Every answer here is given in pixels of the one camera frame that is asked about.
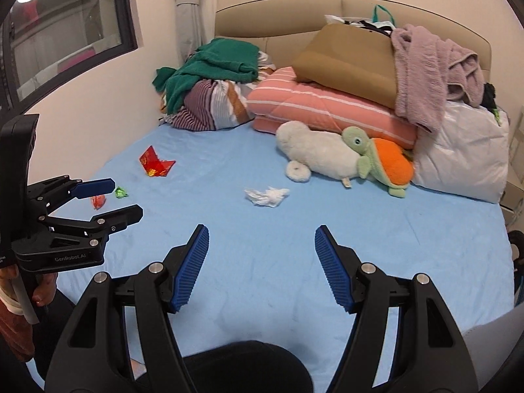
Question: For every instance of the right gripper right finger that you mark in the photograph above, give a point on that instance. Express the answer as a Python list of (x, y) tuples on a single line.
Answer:
[(429, 354)]

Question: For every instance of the white bag with teal handle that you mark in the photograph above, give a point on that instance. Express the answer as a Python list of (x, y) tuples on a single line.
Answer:
[(373, 24)]

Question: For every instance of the green sweater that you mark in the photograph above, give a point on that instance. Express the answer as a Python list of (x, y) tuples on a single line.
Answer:
[(221, 59)]

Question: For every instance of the person's left hand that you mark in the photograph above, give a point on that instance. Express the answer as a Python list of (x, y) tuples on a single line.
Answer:
[(13, 288)]

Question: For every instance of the grey curtain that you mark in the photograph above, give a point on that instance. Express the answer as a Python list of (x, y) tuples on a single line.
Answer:
[(195, 25)]

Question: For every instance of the tan cushion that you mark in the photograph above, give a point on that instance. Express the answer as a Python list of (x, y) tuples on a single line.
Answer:
[(354, 60)]

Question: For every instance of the grey metal trash bin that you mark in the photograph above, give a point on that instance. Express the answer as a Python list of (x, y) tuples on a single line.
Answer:
[(489, 345)]

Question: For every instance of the striped folded bedding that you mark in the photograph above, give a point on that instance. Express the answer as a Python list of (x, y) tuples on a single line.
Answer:
[(217, 104)]

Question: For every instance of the pink striped quilt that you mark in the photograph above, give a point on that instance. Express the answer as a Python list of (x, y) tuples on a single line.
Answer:
[(281, 98)]

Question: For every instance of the light blue bed sheet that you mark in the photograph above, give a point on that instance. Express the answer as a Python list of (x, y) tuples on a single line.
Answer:
[(262, 279)]

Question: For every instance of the dark framed window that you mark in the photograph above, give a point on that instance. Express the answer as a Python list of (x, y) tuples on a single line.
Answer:
[(47, 43)]

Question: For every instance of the red paper envelope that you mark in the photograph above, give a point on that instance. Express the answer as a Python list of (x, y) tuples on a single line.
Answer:
[(153, 165)]

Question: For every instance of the green candy wrapper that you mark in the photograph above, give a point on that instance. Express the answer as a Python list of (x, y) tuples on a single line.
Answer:
[(120, 193)]

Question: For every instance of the grey nightstand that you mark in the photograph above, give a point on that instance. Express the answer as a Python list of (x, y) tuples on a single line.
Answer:
[(511, 202)]

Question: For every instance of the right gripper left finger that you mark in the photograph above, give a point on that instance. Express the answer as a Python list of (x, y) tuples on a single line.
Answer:
[(92, 354)]

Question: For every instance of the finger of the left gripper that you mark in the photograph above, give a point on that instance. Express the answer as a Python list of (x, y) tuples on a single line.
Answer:
[(51, 194), (65, 232)]

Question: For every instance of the white blue bicycle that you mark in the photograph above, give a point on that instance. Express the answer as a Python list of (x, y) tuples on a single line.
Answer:
[(516, 239)]

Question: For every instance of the white tissue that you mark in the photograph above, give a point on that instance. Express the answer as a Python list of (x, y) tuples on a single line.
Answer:
[(272, 197)]

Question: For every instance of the beige upholstered headboard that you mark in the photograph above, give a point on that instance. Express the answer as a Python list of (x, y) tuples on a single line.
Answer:
[(283, 28)]

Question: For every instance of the white seal plush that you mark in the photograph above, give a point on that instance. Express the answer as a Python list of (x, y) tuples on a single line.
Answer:
[(314, 151)]

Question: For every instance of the white plastic-wrapped pillow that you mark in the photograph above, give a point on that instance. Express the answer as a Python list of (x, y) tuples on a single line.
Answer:
[(468, 156)]

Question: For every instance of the red candy wrapper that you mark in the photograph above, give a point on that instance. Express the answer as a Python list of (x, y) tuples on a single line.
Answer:
[(98, 201)]

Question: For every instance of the mauve knitted blanket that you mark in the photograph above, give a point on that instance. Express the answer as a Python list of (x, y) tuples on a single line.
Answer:
[(431, 71)]

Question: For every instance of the green orange turtle plush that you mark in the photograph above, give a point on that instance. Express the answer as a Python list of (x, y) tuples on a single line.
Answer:
[(382, 159)]

